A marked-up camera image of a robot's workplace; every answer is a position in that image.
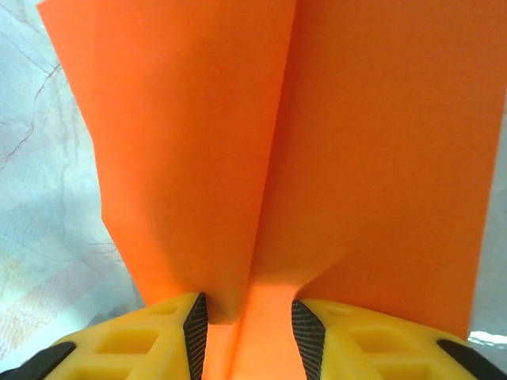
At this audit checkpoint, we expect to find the orange paper sheet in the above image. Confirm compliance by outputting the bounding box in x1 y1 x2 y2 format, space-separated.
36 0 507 380

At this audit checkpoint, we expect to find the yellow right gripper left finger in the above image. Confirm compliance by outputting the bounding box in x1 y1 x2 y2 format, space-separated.
0 291 209 380

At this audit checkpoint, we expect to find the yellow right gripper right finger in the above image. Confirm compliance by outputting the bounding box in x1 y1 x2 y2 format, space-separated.
291 297 507 380

